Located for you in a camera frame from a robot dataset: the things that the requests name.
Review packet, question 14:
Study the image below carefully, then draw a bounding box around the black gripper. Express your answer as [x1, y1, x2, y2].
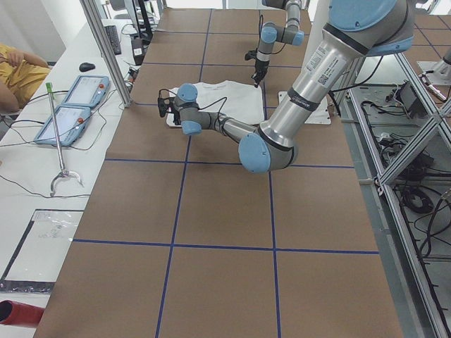
[251, 58, 269, 87]
[166, 97, 181, 126]

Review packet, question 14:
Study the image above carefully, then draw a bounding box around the white long-sleeve printed shirt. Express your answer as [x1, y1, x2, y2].
[170, 80, 264, 125]

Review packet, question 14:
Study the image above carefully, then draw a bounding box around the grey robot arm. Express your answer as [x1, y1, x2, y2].
[158, 1, 416, 173]
[245, 0, 304, 87]

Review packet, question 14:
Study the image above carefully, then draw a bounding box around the far blue teach pendant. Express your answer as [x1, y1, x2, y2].
[62, 75, 110, 108]

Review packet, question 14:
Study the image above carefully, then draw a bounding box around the blue teach pendant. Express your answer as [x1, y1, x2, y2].
[62, 75, 110, 108]
[34, 105, 91, 146]

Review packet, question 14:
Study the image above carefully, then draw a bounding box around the black computer mouse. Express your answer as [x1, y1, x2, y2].
[79, 62, 96, 73]

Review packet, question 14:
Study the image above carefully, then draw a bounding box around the near blue teach pendant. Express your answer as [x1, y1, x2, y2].
[34, 105, 91, 146]

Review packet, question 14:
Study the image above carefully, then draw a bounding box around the black keyboard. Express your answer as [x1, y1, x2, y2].
[104, 25, 122, 55]

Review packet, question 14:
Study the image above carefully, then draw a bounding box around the long metal grabber tool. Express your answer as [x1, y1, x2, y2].
[45, 82, 84, 197]

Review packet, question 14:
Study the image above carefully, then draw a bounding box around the seated person yellow shirt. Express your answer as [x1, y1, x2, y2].
[1, 44, 51, 113]

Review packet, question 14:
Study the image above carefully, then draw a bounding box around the clear plastic bag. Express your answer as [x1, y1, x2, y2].
[1, 209, 83, 294]

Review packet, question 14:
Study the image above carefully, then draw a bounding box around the red cylinder object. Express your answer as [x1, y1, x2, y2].
[1, 300, 45, 328]

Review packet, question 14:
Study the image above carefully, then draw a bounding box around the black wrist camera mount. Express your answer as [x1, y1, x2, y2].
[157, 97, 171, 118]
[245, 50, 257, 61]

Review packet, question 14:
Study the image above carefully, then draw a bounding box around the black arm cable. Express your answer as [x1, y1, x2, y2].
[157, 88, 229, 117]

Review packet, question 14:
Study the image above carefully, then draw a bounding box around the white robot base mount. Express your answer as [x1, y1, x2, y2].
[269, 0, 330, 127]

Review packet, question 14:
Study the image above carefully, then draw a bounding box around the aluminium frame post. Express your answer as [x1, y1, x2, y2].
[80, 0, 132, 108]

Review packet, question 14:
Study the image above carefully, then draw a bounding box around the aluminium side frame rail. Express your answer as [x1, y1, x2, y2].
[333, 46, 450, 337]

